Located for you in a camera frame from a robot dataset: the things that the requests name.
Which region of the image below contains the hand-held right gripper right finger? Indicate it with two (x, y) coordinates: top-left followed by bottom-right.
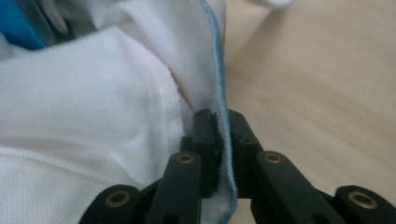
(228, 109), (265, 201)

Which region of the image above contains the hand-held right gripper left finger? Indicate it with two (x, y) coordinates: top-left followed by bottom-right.
(180, 107), (224, 199)

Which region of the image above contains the white green blue shirt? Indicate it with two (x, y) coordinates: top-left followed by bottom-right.
(0, 0), (295, 224)

